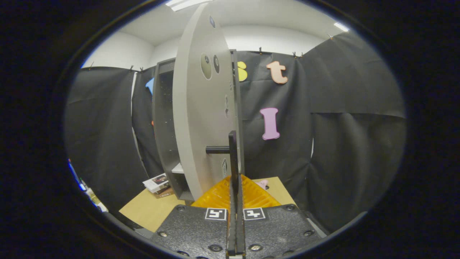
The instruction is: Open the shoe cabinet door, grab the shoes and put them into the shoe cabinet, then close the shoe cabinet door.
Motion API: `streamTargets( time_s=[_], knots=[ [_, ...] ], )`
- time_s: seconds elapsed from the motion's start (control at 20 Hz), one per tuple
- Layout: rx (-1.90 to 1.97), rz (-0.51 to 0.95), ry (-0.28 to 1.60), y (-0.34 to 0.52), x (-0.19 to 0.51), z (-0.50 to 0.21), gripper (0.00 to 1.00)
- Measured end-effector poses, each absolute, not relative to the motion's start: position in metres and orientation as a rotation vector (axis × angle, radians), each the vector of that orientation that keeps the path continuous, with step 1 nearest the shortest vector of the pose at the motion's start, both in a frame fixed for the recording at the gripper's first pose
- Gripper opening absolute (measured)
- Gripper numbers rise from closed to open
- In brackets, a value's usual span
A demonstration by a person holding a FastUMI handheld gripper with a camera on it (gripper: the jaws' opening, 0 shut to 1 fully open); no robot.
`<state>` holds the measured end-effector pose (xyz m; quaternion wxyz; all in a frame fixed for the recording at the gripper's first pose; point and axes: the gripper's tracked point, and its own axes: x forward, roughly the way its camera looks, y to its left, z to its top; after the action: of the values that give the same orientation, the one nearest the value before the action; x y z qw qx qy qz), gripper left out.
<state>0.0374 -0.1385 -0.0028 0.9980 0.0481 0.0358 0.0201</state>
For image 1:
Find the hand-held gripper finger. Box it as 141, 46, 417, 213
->
236, 131, 322, 258
150, 130, 237, 259

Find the white shoe cabinet door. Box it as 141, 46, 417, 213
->
172, 3, 239, 201

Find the dark grey shoe cabinet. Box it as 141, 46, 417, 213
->
152, 50, 247, 202

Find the black backdrop cloth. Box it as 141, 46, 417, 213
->
65, 32, 407, 232

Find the pile of small clutter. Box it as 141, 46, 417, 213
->
68, 160, 109, 213

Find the long ceiling light panel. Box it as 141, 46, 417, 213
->
165, 0, 212, 11

